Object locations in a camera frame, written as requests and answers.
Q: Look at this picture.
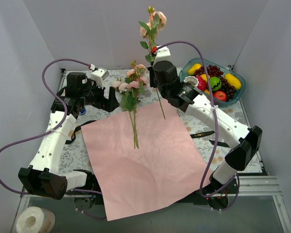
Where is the pink artificial flower bouquet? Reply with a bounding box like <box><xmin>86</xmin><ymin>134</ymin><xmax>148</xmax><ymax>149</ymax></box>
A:
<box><xmin>112</xmin><ymin>61</ymin><xmax>148</xmax><ymax>149</ymax></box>

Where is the black ribbon with gold text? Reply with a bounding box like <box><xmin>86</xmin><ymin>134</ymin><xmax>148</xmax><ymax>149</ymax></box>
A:
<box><xmin>65</xmin><ymin>120</ymin><xmax>229</xmax><ymax>148</ymax></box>

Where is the single pink flower stem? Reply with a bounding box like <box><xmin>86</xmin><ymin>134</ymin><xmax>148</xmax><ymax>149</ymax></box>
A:
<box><xmin>138</xmin><ymin>6</ymin><xmax>168</xmax><ymax>120</ymax></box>

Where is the purple wrapping paper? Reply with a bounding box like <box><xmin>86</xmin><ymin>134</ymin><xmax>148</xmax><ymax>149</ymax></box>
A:
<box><xmin>81</xmin><ymin>100</ymin><xmax>212</xmax><ymax>221</ymax></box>

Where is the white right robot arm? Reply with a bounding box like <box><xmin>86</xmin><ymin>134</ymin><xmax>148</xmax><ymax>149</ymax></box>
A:
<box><xmin>150</xmin><ymin>61</ymin><xmax>262</xmax><ymax>193</ymax></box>

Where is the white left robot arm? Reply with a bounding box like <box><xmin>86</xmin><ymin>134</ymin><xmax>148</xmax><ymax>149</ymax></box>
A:
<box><xmin>18</xmin><ymin>68</ymin><xmax>119</xmax><ymax>200</ymax></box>

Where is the white ribbed ceramic vase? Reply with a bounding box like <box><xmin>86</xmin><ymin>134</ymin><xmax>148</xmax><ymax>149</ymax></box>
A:
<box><xmin>184</xmin><ymin>76</ymin><xmax>199</xmax><ymax>88</ymax></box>

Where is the blue silver energy drink can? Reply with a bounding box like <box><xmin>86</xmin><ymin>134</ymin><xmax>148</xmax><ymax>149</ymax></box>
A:
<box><xmin>80</xmin><ymin>108</ymin><xmax>86</xmax><ymax>115</ymax></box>

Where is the floral patterned table mat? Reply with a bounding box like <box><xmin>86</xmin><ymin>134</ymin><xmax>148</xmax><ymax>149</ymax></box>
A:
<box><xmin>39</xmin><ymin>67</ymin><xmax>262</xmax><ymax>175</ymax></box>

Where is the pink red fruit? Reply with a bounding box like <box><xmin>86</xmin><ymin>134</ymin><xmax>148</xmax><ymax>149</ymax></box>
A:
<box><xmin>196</xmin><ymin>76</ymin><xmax>207</xmax><ymax>92</ymax></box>

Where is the yellow lemon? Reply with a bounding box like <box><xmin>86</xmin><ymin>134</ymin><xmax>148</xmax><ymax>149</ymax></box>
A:
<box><xmin>200</xmin><ymin>74</ymin><xmax>208</xmax><ymax>82</ymax></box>

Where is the yellow mango left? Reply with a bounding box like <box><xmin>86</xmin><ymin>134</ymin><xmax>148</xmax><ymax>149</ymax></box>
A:
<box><xmin>188</xmin><ymin>63</ymin><xmax>202</xmax><ymax>76</ymax></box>

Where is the yellow mango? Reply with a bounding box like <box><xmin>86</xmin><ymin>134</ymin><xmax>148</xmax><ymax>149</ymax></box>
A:
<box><xmin>225</xmin><ymin>73</ymin><xmax>242</xmax><ymax>90</ymax></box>
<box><xmin>188</xmin><ymin>63</ymin><xmax>202</xmax><ymax>76</ymax></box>

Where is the green round fruit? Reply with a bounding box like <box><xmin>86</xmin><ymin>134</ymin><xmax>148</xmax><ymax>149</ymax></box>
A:
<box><xmin>210</xmin><ymin>76</ymin><xmax>222</xmax><ymax>92</ymax></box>

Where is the red apple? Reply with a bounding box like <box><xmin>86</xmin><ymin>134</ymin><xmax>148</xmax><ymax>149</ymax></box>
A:
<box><xmin>213</xmin><ymin>91</ymin><xmax>227</xmax><ymax>101</ymax></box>

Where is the dark red grape bunch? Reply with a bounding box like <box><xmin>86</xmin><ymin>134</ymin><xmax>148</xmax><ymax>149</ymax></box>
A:
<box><xmin>194</xmin><ymin>65</ymin><xmax>237</xmax><ymax>101</ymax></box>

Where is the teal plastic fruit basket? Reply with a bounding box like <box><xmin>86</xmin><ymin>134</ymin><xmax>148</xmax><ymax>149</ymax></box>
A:
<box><xmin>179</xmin><ymin>58</ymin><xmax>246</xmax><ymax>107</ymax></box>

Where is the yellow mango right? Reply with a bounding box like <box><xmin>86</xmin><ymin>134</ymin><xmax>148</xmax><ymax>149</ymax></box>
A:
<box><xmin>225</xmin><ymin>73</ymin><xmax>242</xmax><ymax>90</ymax></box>

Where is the white toilet paper roll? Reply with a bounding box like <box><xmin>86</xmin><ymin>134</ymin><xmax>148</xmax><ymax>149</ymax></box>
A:
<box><xmin>16</xmin><ymin>206</ymin><xmax>55</xmax><ymax>233</ymax></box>

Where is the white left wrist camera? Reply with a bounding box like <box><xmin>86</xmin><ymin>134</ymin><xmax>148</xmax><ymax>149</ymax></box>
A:
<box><xmin>90</xmin><ymin>68</ymin><xmax>109</xmax><ymax>89</ymax></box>

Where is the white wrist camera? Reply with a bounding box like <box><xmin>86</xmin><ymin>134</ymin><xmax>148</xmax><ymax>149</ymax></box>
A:
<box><xmin>90</xmin><ymin>68</ymin><xmax>109</xmax><ymax>89</ymax></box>
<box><xmin>153</xmin><ymin>46</ymin><xmax>171</xmax><ymax>65</ymax></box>

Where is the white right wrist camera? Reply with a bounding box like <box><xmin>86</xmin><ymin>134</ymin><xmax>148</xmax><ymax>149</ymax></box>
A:
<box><xmin>153</xmin><ymin>46</ymin><xmax>171</xmax><ymax>65</ymax></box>

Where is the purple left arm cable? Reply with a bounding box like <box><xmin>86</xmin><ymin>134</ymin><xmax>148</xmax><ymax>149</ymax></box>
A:
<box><xmin>0</xmin><ymin>59</ymin><xmax>107</xmax><ymax>220</ymax></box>

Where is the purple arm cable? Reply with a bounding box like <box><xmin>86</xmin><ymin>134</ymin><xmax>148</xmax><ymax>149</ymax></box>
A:
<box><xmin>0</xmin><ymin>59</ymin><xmax>107</xmax><ymax>220</ymax></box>
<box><xmin>156</xmin><ymin>41</ymin><xmax>240</xmax><ymax>213</ymax></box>

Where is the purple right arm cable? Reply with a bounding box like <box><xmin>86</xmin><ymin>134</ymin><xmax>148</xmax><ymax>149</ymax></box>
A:
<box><xmin>156</xmin><ymin>41</ymin><xmax>240</xmax><ymax>213</ymax></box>

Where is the aluminium frame rail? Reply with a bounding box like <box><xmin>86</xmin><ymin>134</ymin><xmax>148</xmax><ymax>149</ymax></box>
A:
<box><xmin>206</xmin><ymin>176</ymin><xmax>281</xmax><ymax>197</ymax></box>

